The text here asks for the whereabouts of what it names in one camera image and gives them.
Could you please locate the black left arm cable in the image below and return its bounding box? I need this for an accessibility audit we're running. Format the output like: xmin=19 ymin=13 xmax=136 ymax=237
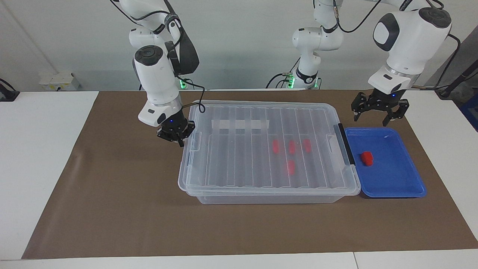
xmin=332 ymin=0 xmax=462 ymax=88

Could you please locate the clear ribbed plastic lid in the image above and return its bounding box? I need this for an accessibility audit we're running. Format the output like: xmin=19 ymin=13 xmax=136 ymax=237
xmin=178 ymin=100 xmax=361 ymax=197

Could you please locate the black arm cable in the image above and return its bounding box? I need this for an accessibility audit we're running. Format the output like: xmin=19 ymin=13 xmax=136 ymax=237
xmin=164 ymin=11 xmax=207 ymax=114
xmin=332 ymin=0 xmax=462 ymax=88

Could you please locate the white wall power outlet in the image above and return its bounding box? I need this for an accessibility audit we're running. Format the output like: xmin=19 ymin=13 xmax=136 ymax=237
xmin=39 ymin=73 xmax=80 ymax=91

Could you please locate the brown table mat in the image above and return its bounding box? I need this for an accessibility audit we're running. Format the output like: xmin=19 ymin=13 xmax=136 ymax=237
xmin=22 ymin=90 xmax=478 ymax=259

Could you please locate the blue plastic tray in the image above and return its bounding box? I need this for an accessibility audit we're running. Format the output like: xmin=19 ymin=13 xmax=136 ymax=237
xmin=344 ymin=127 xmax=427 ymax=198

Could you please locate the clear plastic storage box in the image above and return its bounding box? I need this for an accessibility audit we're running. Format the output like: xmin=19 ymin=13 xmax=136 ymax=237
xmin=183 ymin=101 xmax=360 ymax=204

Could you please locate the black clamp with cable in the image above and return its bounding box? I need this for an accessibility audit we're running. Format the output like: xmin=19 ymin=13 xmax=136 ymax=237
xmin=0 ymin=78 xmax=20 ymax=102

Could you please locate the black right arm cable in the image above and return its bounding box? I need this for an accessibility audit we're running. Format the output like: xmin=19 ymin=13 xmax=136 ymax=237
xmin=164 ymin=11 xmax=207 ymax=114

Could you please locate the blue crate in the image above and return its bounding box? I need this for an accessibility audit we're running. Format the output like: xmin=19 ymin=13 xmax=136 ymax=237
xmin=460 ymin=93 xmax=478 ymax=132

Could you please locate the black stand pole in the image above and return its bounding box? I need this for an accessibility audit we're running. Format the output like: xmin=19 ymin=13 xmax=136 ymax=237
xmin=435 ymin=60 xmax=478 ymax=99

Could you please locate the black box latch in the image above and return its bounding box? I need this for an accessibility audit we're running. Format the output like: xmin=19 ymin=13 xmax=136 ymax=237
xmin=333 ymin=123 xmax=355 ymax=166

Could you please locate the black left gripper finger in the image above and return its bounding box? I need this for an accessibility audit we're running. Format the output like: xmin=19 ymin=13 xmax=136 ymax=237
xmin=382 ymin=99 xmax=410 ymax=126
xmin=351 ymin=92 xmax=370 ymax=122

